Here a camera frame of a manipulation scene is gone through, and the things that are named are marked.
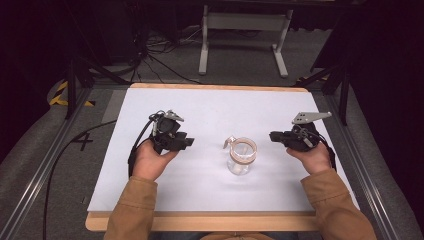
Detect person's right hand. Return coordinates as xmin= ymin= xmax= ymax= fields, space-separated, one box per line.
xmin=286 ymin=141 xmax=333 ymax=176

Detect person's left hand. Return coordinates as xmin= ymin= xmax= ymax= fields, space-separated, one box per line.
xmin=132 ymin=139 xmax=180 ymax=183

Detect yellow black floor tape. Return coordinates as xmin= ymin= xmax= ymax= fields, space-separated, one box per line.
xmin=49 ymin=80 xmax=96 ymax=108

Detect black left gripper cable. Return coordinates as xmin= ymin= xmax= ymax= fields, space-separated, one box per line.
xmin=42 ymin=113 xmax=165 ymax=240

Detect white metal stand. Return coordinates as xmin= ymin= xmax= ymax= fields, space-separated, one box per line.
xmin=198 ymin=4 xmax=295 ymax=79

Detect aluminium floor rail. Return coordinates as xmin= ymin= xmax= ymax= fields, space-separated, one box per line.
xmin=324 ymin=94 xmax=401 ymax=240
xmin=0 ymin=87 xmax=94 ymax=240

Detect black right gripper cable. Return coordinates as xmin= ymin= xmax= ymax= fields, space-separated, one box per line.
xmin=301 ymin=128 xmax=337 ymax=172

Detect glass jar with wooden rim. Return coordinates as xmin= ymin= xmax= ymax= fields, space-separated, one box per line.
xmin=222 ymin=134 xmax=259 ymax=177

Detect black tripod stand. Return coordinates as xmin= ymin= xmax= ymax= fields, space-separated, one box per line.
xmin=64 ymin=53 xmax=131 ymax=120
xmin=293 ymin=56 xmax=354 ymax=126

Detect black floor cables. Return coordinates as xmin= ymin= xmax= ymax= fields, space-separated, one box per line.
xmin=129 ymin=26 xmax=204 ymax=85

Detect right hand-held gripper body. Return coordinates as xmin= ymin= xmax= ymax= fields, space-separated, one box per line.
xmin=282 ymin=111 xmax=333 ymax=153

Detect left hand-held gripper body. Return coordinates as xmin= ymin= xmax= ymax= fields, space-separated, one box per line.
xmin=148 ymin=109 xmax=188 ymax=155

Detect wooden table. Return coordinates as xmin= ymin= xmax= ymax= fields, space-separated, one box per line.
xmin=84 ymin=82 xmax=334 ymax=233

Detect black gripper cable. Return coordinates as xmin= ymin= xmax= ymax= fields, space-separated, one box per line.
xmin=42 ymin=113 xmax=165 ymax=240
xmin=301 ymin=128 xmax=337 ymax=172

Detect white table mat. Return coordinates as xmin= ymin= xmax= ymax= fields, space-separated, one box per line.
xmin=86 ymin=87 xmax=361 ymax=213

